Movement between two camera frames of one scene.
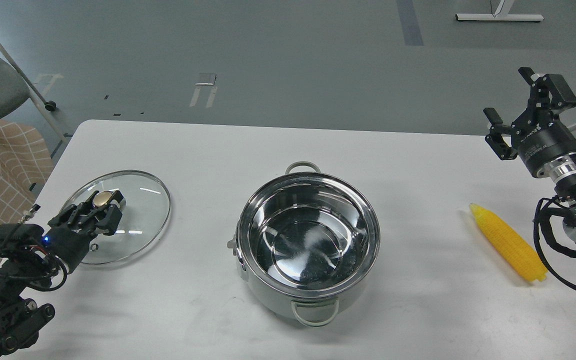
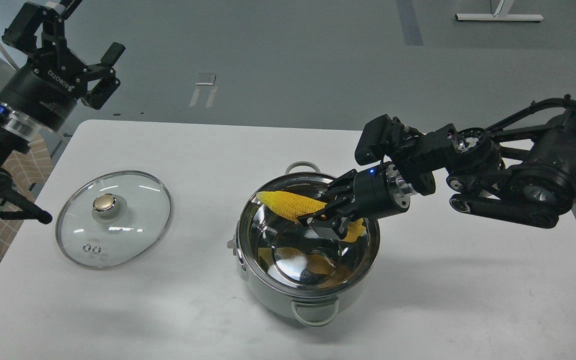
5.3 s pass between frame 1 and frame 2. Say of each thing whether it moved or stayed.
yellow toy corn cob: moved
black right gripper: moved
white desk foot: stayed
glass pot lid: stayed
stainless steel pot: stayed
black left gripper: moved
